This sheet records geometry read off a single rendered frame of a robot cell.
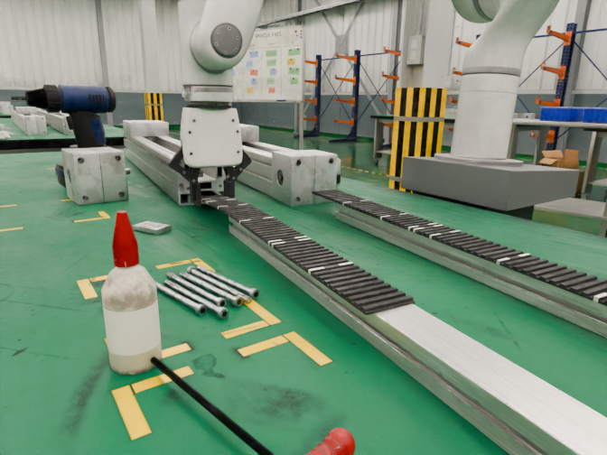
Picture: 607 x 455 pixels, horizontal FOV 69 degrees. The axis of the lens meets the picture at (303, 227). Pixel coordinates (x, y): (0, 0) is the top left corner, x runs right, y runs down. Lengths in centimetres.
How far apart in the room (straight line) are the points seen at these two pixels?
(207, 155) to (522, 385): 60
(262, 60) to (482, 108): 593
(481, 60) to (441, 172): 24
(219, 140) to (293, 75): 571
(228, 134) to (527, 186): 58
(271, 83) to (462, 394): 647
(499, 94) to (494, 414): 82
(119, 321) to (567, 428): 28
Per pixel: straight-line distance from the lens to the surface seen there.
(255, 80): 691
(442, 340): 34
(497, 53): 104
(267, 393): 32
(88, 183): 91
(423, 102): 397
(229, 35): 69
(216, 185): 87
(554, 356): 42
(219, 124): 77
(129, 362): 35
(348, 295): 38
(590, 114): 356
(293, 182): 83
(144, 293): 33
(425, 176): 101
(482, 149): 103
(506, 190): 91
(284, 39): 661
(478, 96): 104
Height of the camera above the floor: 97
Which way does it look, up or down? 16 degrees down
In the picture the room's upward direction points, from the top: 1 degrees clockwise
